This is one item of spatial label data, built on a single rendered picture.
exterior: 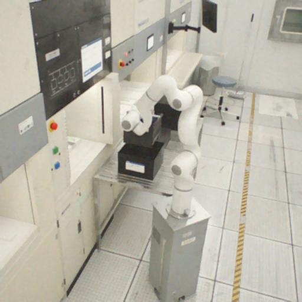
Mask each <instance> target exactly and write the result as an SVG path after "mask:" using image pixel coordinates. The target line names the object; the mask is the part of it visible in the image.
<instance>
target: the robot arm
mask: <svg viewBox="0 0 302 302"><path fill-rule="evenodd" d="M164 94H165V96H166V98H167V100H168V102H169V104H170V106H171V107H172V108H174V109H176V110H182V112H181V115H180V118H179V124H178V131H179V139H180V141H181V142H182V143H183V151H182V153H180V154H179V155H177V156H176V157H175V158H174V159H173V160H172V161H171V164H170V172H171V174H172V175H173V177H174V186H173V196H172V200H171V201H169V202H168V203H167V205H166V210H167V212H168V214H169V215H170V216H171V217H173V218H176V219H189V218H191V217H193V216H194V215H195V214H196V207H195V205H194V204H193V203H191V200H192V192H193V188H194V178H193V177H192V176H191V175H190V172H191V171H192V170H193V169H194V168H196V167H197V166H198V165H199V163H200V161H201V157H202V155H201V150H200V147H199V145H198V141H197V139H196V123H197V119H198V114H199V111H200V109H201V105H202V100H203V94H202V90H201V89H200V88H199V87H197V86H189V87H187V88H184V89H183V90H179V89H178V87H177V83H176V81H175V80H174V79H173V78H172V77H170V76H168V75H162V76H159V77H158V78H157V79H156V80H155V81H154V82H153V84H152V85H151V86H150V87H149V88H148V89H147V90H146V92H144V93H143V95H142V96H141V98H140V99H139V100H138V102H137V103H136V106H132V109H131V110H130V112H129V113H128V114H127V115H126V116H125V117H124V118H123V119H122V120H121V122H120V125H121V127H122V129H123V130H124V131H127V132H129V131H131V130H132V131H134V132H135V133H136V134H137V135H139V136H141V135H142V134H143V133H144V132H146V131H147V130H148V128H149V127H150V125H151V123H152V114H151V110H150V109H151V108H152V107H153V106H154V105H155V104H156V103H157V102H158V101H159V100H160V99H161V98H162V96H163V95H164ZM140 119H143V123H142V122H141V121H140Z"/></svg>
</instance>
